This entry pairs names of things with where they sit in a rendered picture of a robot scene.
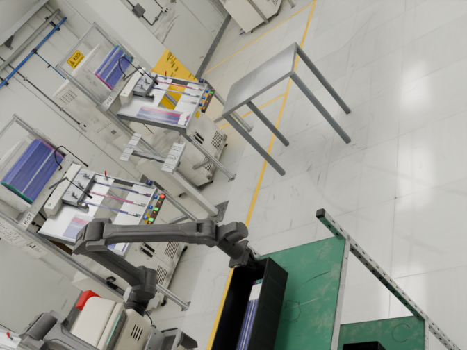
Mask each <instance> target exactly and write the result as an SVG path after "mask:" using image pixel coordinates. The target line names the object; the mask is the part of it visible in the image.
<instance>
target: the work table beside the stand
mask: <svg viewBox="0 0 467 350"><path fill-rule="evenodd" d="M296 53H297V54H298V56H299V57H300V58H301V59H302V60H303V61H304V63H305V64H306V65H307V67H308V68H309V69H310V70H311V71H312V72H313V74H314V75H315V76H316V78H317V79H318V80H319V81H320V82H321V83H322V85H323V86H324V87H325V89H326V90H327V91H328V93H330V95H331V96H332V97H333V98H334V100H335V101H336V102H337V103H338V105H339V106H340V107H341V108H342V109H343V111H344V112H345V113H346V114H348V113H350V109H349V108H348V106H347V105H346V104H345V102H344V101H343V100H342V99H341V98H340V96H339V95H338V94H337V92H336V91H335V90H334V88H333V87H332V86H331V85H330V84H329V82H328V81H327V80H326V78H325V77H324V76H323V75H322V74H321V73H320V71H319V70H318V68H317V67H316V66H315V65H314V64H313V63H312V61H311V60H310V59H309V57H308V56H307V55H306V54H305V53H304V51H303V50H302V49H301V47H300V46H299V45H298V44H297V43H296V42H294V43H292V44H291V45H290V46H288V47H286V48H285V49H284V50H282V51H280V52H279V53H278V54H277V55H275V56H273V57H272V58H271V59H269V60H267V61H266V62H264V63H263V64H262V65H260V66H258V67H257V68H256V69H254V70H253V71H251V72H250V73H248V74H247V75H245V76H244V77H242V78H241V79H239V80H238V81H236V82H235V83H234V84H232V85H231V87H230V90H229V93H228V96H227V100H226V103H225V105H224V109H223V111H222V116H223V117H224V118H225V119H226V120H227V121H228V122H229V123H230V124H231V125H232V126H233V127H234V128H235V129H236V130H237V131H238V132H239V133H240V134H241V135H242V136H243V137H244V138H245V139H246V140H247V141H248V142H249V143H250V144H251V145H252V146H253V147H254V148H255V149H256V151H257V152H258V153H259V154H260V155H261V156H262V157H263V158H264V159H265V160H266V161H267V162H268V163H269V164H270V165H271V166H272V167H273V168H274V169H275V170H276V171H277V172H278V173H279V174H280V175H281V176H283V175H285V173H286V172H285V171H284V170H283V169H282V168H281V166H280V165H279V164H278V163H277V162H276V161H275V160H274V159H273V158H272V157H271V156H270V155H269V154H268V153H267V152H266V151H265V150H264V149H263V148H262V147H261V146H260V145H259V144H258V142H257V141H256V140H255V139H254V138H253V137H252V136H251V135H250V134H249V133H248V132H247V131H246V130H245V129H244V128H243V127H242V126H241V125H240V124H239V123H238V122H237V121H236V120H235V119H234V118H233V117H232V116H231V115H230V113H232V112H233V111H235V110H237V109H238V108H240V107H241V106H243V105H245V104H246V105H247V106H248V107H249V108H250V109H251V110H252V111H253V112H254V114H255V115H256V116H257V117H258V118H259V119H260V120H261V121H262V122H263V123H264V124H265V125H266V126H267V127H268V128H269V129H270V130H271V131H272V132H273V133H274V135H275V136H276V137H277V138H278V139H279V140H280V141H281V142H282V143H283V144H284V145H285V147H287V146H288V145H289V141H288V140H287V139H286V138H285V137H284V136H283V135H282V134H281V133H280V132H279V131H278V130H277V129H276V127H275V126H274V125H273V124H272V123H271V122H270V121H269V120H268V119H267V117H266V116H265V115H264V114H263V113H262V112H261V111H260V110H259V109H258V108H257V107H256V106H255V105H254V104H253V103H252V102H251V100H252V99H254V98H256V97H257V96H258V95H260V94H262V93H264V92H265V91H266V90H269V89H270V88H271V87H273V86H275V85H276V84H278V83H279V82H281V81H283V80H284V79H285V78H287V77H290V78H291V79H292V80H293V81H294V83H295V84H296V85H297V86H298V88H299V89H301V91H302V92H303V93H304V94H305V96H306V97H307V98H308V99H309V101H310V102H311V103H312V104H313V105H314V106H315V107H316V108H317V110H318V111H319V112H320V114H321V115H322V116H323V117H324V118H325V119H326V120H327V121H328V123H329V124H330V125H331V126H332V128H333V129H334V130H335V131H336V132H337V133H338V134H339V135H340V137H341V138H342V139H343V141H344V142H345V143H346V144H348V143H350V142H351V139H350V137H349V136H348V135H347V134H346V133H345V131H344V130H343V129H342V128H341V127H340V126H339V125H338V123H337V122H336V121H335V119H334V118H333V117H332V116H331V115H330V114H329V113H328V111H327V110H326V109H325V107H324V106H323V105H322V104H321V103H320V102H319V101H318V99H317V98H316V97H315V96H314V94H313V93H312V92H311V91H310V89H308V87H307V86H306V85H305V84H304V82H303V81H302V80H301V79H300V77H299V76H298V75H297V74H296V73H295V72H294V67H295V59H296Z"/></svg>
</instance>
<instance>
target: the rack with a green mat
mask: <svg viewBox="0 0 467 350"><path fill-rule="evenodd" d="M316 217H317V218H318V219H319V220H320V221H321V222H322V223H323V224H324V225H325V226H326V227H327V228H328V229H329V230H330V231H331V232H332V233H333V234H334V235H335V236H333V237H328V238H325V239H321V240H317V241H314V242H310V243H306V244H301V245H298V246H296V247H291V248H287V249H283V250H280V251H275V252H272V253H267V254H264V255H262V256H261V255H260V254H259V253H258V252H257V251H255V250H254V249H253V248H252V247H251V246H250V245H248V244H247V248H250V249H251V250H252V252H253V254H254V259H255V260H259V259H262V258H266V257H268V256H269V257H270V258H271V259H273V260H274V261H275V262H276V263H277V264H278V265H279V266H281V267H282V268H283V269H284V270H285V271H287V272H288V278H287V282H286V289H285V293H284V300H283V303H282V308H281V314H280V318H279V325H278V329H277V336H276V340H275V347H274V350H343V345H344V344H348V343H355V342H370V341H379V342H380V343H381V345H382V346H383V347H384V348H385V349H386V350H429V331H430V332H431V333H432V334H433V335H434V336H435V337H436V338H437V339H438V340H439V341H440V342H441V343H442V344H443V345H444V346H445V347H446V348H447V349H448V350H461V349H459V347H458V346H457V345H456V344H455V343H454V342H453V341H452V340H451V339H450V338H449V337H448V336H447V335H446V334H445V333H444V332H443V331H442V330H441V329H440V328H439V327H438V326H437V325H436V324H435V323H434V322H433V321H432V320H431V319H430V318H429V317H428V316H427V315H426V314H425V313H424V312H423V311H422V310H421V309H420V308H419V306H418V305H417V304H416V303H415V302H414V301H413V300H412V299H411V298H410V297H409V296H408V295H407V294H406V293H405V292H404V291H403V290H402V289H401V288H400V287H399V285H398V284H397V283H396V282H395V281H394V280H393V279H392V278H391V277H390V276H389V275H388V274H387V273H386V272H385V271H384V270H383V269H382V268H381V267H380V266H379V265H378V264H377V263H376V262H375V261H374V260H373V259H372V258H371V257H370V256H369V255H368V254H367V253H366V252H365V251H364V250H363V249H362V248H361V247H360V246H359V245H358V244H357V242H356V241H355V240H354V239H353V238H352V237H351V236H350V235H349V234H348V233H347V232H346V231H345V230H344V229H343V228H342V227H341V226H340V225H339V224H338V223H337V221H336V220H335V219H334V218H333V217H332V216H331V215H330V214H329V213H328V212H327V211H326V210H325V209H324V208H321V209H319V210H316ZM349 251H351V252H352V253H353V254H354V255H355V256H356V257H357V258H358V259H359V260H360V261H361V262H362V264H363V265H364V266H365V267H366V268H367V269H368V270H369V271H370V272H371V273H372V274H373V275H374V276H375V277H376V278H377V279H378V280H379V281H380V282H381V283H382V284H383V285H384V286H385V287H386V288H387V289H388V290H389V291H390V292H391V293H392V294H393V295H394V296H395V297H396V298H397V299H398V300H399V301H400V302H401V303H402V304H403V305H404V306H405V307H406V308H407V309H408V310H409V311H410V312H411V313H412V314H413V315H409V316H403V317H392V318H386V319H376V320H370V321H364V322H353V323H347V324H341V313H342V307H343V297H344V290H345V279H346V274H347V263H348V257H349Z"/></svg>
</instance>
